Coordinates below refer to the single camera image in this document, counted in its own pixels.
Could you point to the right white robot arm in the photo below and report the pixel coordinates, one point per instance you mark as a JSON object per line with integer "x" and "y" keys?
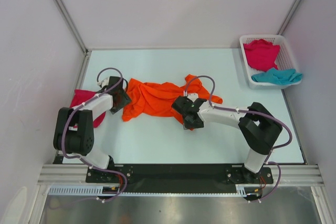
{"x": 258, "y": 127}

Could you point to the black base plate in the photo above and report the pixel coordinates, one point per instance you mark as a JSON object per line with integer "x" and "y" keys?
{"x": 189, "y": 178}

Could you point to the folded crimson t shirt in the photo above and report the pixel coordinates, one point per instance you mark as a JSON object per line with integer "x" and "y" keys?
{"x": 81, "y": 96}

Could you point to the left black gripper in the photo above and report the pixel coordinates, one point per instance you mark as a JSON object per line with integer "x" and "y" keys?
{"x": 125, "y": 100}

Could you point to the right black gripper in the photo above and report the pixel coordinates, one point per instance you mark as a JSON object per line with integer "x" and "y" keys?
{"x": 187, "y": 125}

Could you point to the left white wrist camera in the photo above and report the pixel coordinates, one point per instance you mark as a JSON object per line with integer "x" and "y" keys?
{"x": 104, "y": 82}

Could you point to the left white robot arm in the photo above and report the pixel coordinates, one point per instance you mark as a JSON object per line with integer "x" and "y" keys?
{"x": 75, "y": 128}

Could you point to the white plastic basket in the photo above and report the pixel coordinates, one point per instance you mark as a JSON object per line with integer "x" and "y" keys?
{"x": 285, "y": 59}

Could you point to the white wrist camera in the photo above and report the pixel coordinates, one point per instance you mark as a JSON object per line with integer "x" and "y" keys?
{"x": 104, "y": 82}
{"x": 191, "y": 96}

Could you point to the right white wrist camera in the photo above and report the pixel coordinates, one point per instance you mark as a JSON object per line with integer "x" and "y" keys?
{"x": 191, "y": 96}

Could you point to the teal t shirt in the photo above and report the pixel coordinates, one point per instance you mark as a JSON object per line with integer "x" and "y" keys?
{"x": 278, "y": 77}

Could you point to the orange t shirt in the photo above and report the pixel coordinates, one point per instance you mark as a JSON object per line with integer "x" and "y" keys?
{"x": 155, "y": 99}

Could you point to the aluminium frame rail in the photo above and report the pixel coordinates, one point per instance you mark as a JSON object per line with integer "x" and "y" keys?
{"x": 79, "y": 179}

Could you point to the crimson t shirt in basket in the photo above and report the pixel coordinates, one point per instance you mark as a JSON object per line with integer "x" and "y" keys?
{"x": 261, "y": 54}

